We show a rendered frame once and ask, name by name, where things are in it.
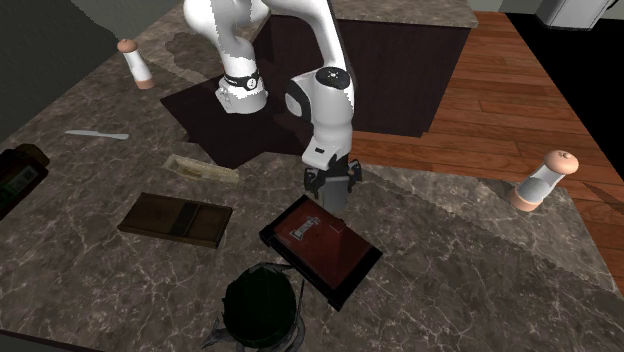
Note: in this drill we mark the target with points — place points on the beige rectangular dish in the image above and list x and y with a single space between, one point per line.
202 169

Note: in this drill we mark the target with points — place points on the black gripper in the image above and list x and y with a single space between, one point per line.
337 166

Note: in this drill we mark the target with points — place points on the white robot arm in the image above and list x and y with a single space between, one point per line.
324 122

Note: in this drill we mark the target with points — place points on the white appliance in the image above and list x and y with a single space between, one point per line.
575 12

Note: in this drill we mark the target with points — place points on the dark maroon robot stand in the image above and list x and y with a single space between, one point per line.
234 136

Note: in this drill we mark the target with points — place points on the white knife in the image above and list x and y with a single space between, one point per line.
97 133

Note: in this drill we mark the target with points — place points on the red book with black edge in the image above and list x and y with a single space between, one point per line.
324 246

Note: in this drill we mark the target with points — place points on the brown wooden tray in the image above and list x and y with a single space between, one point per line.
175 219

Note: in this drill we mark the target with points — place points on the white and tan pepper mill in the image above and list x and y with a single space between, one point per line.
541 183
136 66

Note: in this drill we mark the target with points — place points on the dark bottle with label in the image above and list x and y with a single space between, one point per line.
19 170

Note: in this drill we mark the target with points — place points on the dark green round pot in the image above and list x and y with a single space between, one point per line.
261 307

